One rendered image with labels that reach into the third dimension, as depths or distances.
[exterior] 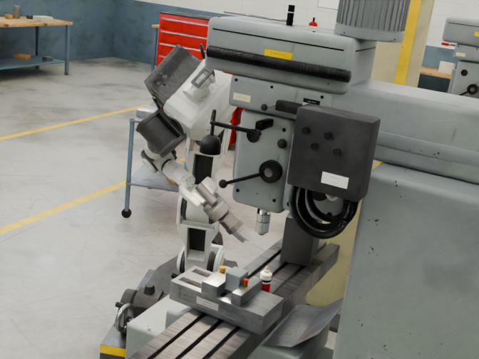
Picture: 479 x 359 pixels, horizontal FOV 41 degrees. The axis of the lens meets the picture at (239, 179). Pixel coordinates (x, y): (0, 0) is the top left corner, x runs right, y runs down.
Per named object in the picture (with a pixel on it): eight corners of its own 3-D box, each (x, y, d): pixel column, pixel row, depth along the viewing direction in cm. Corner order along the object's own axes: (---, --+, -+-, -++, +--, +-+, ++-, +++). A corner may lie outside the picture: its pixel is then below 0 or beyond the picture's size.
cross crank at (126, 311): (105, 333, 255) (107, 307, 251) (123, 320, 265) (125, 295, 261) (138, 347, 248) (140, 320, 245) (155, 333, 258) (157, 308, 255)
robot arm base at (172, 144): (130, 134, 240) (137, 122, 230) (154, 115, 246) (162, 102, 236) (158, 163, 241) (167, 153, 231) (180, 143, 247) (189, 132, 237)
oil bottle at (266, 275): (255, 294, 224) (259, 266, 221) (260, 290, 228) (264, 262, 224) (266, 298, 222) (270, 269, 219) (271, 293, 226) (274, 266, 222)
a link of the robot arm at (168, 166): (179, 192, 260) (150, 168, 270) (197, 175, 263) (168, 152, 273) (171, 178, 252) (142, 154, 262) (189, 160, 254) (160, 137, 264)
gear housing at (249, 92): (225, 105, 199) (229, 73, 196) (259, 96, 220) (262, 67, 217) (326, 127, 186) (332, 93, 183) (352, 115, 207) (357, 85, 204)
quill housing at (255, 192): (227, 202, 209) (238, 107, 199) (254, 187, 227) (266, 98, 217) (280, 217, 202) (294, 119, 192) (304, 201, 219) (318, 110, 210)
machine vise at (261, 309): (168, 298, 214) (171, 269, 211) (192, 283, 227) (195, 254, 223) (260, 335, 199) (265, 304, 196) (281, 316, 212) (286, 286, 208)
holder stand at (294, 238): (279, 260, 253) (286, 214, 247) (290, 240, 273) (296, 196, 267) (308, 267, 250) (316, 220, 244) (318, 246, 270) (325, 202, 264)
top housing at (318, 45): (201, 68, 199) (206, 15, 194) (239, 62, 222) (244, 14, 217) (345, 97, 180) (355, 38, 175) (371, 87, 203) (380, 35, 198)
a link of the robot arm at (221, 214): (225, 238, 258) (204, 216, 258) (241, 221, 261) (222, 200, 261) (231, 236, 246) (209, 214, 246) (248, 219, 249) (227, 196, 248)
